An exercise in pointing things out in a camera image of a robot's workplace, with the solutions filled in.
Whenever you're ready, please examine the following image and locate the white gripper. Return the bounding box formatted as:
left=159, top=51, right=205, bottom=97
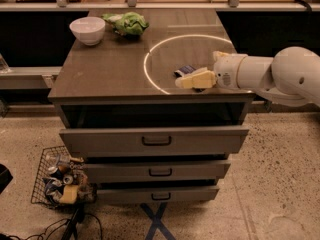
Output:
left=175, top=51, right=247, bottom=89

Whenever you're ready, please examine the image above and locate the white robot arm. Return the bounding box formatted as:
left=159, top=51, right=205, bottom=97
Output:
left=175, top=47, right=320, bottom=107

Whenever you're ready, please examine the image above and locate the green rice chip bag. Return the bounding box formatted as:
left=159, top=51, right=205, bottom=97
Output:
left=101, top=12, right=149, bottom=36

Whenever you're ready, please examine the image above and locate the top grey drawer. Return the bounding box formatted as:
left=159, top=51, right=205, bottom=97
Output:
left=60, top=125, right=249, bottom=157

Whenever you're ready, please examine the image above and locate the grey drawer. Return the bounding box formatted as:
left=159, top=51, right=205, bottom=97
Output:
left=85, top=160, right=231, bottom=183
left=60, top=125, right=249, bottom=157
left=97, top=186, right=219, bottom=204

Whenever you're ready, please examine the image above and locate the grey drawer cabinet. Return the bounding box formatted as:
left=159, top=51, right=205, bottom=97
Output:
left=49, top=9, right=254, bottom=191

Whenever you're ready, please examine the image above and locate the middle grey drawer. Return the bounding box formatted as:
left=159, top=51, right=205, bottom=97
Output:
left=85, top=160, right=231, bottom=183

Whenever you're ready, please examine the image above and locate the white bowl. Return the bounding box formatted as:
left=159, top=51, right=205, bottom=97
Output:
left=69, top=17, right=105, bottom=46

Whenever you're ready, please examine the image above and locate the bottom grey drawer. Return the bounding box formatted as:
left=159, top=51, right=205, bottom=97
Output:
left=97, top=186, right=219, bottom=204

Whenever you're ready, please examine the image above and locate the blue tape cross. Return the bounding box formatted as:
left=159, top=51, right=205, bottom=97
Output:
left=140, top=203, right=176, bottom=240

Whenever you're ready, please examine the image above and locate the soda can in basket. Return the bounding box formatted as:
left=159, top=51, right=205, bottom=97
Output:
left=48, top=166, right=64, bottom=180

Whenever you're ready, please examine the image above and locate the yellow sponge in basket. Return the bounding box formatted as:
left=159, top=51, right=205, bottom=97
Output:
left=59, top=185, right=78, bottom=204

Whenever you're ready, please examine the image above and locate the black wire basket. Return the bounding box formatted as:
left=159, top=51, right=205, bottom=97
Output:
left=31, top=146, right=97, bottom=207

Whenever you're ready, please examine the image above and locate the black cable on floor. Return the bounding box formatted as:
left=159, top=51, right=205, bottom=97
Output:
left=0, top=211, right=104, bottom=240

